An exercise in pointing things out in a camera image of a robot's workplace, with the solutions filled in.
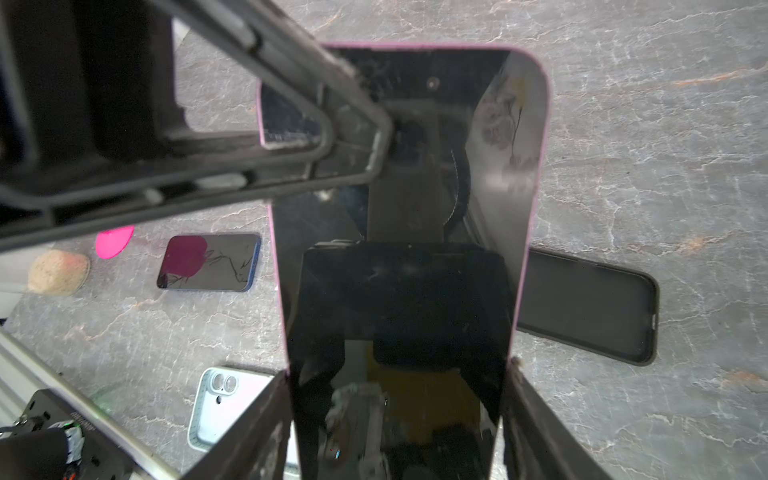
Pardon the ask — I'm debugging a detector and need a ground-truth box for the blue-edged phone left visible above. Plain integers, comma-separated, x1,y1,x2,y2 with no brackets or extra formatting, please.
156,233,262,292

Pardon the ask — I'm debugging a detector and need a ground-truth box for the aluminium mounting rail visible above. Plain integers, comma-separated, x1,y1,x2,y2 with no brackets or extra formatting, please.
1,330,181,479

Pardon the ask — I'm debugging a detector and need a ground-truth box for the pink-edged phone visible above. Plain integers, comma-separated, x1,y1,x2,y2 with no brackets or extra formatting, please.
270,44,550,479

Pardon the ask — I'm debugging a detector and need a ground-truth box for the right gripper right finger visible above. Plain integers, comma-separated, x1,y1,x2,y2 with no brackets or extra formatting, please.
502,357,610,480

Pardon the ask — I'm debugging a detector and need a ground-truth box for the magenta plastic goblet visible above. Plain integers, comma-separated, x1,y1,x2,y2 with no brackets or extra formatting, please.
94,225,135,259

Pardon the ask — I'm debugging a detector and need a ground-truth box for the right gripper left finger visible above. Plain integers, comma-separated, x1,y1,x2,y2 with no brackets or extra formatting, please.
183,370,293,479

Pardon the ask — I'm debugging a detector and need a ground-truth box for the light blue phone case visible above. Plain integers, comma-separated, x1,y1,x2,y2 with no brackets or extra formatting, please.
187,367,273,452

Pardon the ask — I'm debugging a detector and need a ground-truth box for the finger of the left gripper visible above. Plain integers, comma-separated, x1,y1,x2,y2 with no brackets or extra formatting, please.
1,1,393,251

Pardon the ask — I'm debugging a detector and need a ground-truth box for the black phone case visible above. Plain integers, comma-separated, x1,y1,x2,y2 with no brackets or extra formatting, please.
517,248,660,366

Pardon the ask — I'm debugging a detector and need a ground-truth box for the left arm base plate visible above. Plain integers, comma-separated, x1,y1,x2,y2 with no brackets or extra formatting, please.
1,389,137,480

